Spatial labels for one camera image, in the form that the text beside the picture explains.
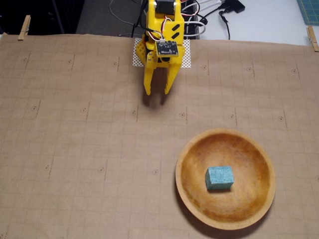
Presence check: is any black camera circuit board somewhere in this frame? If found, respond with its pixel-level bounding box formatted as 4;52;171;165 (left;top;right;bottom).
155;40;178;58

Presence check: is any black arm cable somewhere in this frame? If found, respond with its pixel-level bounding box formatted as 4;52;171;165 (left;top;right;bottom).
131;0;148;38

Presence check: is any white perforated pad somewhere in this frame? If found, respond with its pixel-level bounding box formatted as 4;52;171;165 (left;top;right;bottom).
132;38;192;69

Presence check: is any black power adapter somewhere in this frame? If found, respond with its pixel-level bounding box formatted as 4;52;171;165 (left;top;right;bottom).
218;0;246;14

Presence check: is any red white servo wire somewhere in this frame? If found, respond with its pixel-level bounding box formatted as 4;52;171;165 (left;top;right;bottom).
146;14;176;42

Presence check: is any round wooden bowl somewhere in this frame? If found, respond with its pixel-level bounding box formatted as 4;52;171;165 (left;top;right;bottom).
175;128;277;230

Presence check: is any gridded gift wrap paper sheet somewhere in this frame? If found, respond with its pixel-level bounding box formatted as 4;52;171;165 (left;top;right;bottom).
0;33;319;239

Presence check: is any green cutting mat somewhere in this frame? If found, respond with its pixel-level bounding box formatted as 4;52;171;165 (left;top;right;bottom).
298;0;319;25

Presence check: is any thick white cable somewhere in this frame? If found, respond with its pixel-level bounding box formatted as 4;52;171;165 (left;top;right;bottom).
183;20;208;36

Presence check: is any thin white cable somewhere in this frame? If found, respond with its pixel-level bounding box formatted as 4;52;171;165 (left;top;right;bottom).
109;0;140;26

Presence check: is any blue painted block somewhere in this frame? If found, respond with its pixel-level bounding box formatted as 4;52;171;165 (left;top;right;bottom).
204;165;235;192

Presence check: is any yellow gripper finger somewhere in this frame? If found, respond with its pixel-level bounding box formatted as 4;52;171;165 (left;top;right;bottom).
143;66;158;96
164;64;181;95

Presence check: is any wooden clothespin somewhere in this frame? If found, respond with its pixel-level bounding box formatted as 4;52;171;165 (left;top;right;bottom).
306;25;319;52
17;14;31;41

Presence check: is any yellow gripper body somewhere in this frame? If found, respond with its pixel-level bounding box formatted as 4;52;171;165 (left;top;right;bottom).
142;34;185;70

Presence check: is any black cable with plug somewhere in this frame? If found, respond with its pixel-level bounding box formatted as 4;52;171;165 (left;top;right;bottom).
218;9;231;40

